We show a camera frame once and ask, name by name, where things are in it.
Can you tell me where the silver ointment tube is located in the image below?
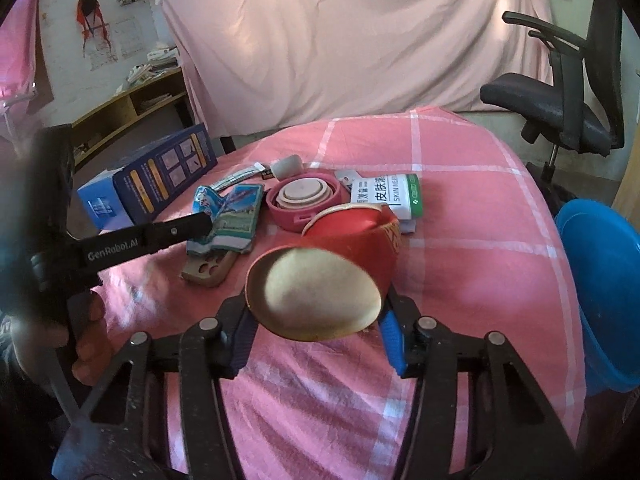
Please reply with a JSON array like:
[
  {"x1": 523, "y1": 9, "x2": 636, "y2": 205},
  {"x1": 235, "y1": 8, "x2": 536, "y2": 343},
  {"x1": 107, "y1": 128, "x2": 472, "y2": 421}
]
[{"x1": 209, "y1": 162, "x2": 266, "y2": 193}]

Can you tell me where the pink round lid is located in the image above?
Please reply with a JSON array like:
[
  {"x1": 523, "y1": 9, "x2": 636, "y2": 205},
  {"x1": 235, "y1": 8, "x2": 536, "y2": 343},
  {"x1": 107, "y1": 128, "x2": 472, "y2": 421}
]
[{"x1": 266, "y1": 171, "x2": 347, "y2": 233}]

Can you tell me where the red paper noodle bowl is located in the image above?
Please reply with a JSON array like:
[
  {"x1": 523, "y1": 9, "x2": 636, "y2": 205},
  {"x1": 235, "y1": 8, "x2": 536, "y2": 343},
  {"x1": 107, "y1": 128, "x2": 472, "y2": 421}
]
[{"x1": 245, "y1": 204, "x2": 401, "y2": 341}]

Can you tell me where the person's left hand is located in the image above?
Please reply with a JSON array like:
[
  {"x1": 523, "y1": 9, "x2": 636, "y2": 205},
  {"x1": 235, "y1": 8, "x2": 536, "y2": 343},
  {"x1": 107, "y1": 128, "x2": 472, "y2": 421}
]
[{"x1": 9, "y1": 290, "x2": 113, "y2": 386}]

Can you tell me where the dark blue cardboard box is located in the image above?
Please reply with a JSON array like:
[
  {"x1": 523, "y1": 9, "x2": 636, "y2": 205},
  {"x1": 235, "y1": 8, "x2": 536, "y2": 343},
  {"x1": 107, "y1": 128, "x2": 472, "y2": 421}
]
[{"x1": 77, "y1": 124, "x2": 217, "y2": 231}]

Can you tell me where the tan perforated phone case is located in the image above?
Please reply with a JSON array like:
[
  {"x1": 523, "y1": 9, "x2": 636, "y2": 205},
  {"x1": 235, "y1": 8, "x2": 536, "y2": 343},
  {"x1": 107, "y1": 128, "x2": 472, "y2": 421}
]
[{"x1": 180, "y1": 249, "x2": 239, "y2": 288}]

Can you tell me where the blue green snack packet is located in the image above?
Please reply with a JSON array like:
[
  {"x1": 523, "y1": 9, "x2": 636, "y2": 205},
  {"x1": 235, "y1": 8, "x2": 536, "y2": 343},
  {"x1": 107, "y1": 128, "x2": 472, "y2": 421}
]
[{"x1": 186, "y1": 184, "x2": 264, "y2": 256}]

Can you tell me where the red hanging ornament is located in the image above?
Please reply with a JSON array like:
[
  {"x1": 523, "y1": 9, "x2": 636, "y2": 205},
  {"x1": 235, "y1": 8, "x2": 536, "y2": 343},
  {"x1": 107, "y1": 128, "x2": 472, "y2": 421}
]
[{"x1": 76, "y1": 0, "x2": 112, "y2": 49}]

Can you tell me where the blue plastic bin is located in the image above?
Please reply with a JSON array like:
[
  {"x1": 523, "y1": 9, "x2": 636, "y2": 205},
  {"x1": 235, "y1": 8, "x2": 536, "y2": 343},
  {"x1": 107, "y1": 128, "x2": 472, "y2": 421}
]
[{"x1": 554, "y1": 200, "x2": 640, "y2": 396}]

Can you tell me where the white green skin-cream box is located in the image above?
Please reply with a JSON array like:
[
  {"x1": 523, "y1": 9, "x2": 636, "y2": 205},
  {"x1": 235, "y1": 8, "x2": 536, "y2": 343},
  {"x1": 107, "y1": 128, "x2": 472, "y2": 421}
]
[{"x1": 350, "y1": 174, "x2": 424, "y2": 234}]

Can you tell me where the pink hanging sheet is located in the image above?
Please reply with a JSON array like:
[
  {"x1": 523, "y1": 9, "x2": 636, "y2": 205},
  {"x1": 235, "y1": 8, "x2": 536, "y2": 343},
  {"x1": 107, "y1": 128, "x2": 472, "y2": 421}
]
[{"x1": 158, "y1": 0, "x2": 551, "y2": 136}]

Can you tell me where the black office chair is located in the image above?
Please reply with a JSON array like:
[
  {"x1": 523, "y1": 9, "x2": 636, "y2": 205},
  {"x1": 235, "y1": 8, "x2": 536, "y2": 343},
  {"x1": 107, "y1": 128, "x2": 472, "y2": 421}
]
[{"x1": 480, "y1": 0, "x2": 625, "y2": 186}]

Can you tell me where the wooden wall shelf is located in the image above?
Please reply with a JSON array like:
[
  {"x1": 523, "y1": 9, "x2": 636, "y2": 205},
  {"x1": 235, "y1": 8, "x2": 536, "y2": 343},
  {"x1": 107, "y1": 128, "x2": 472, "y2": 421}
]
[{"x1": 70, "y1": 67, "x2": 194, "y2": 170}]

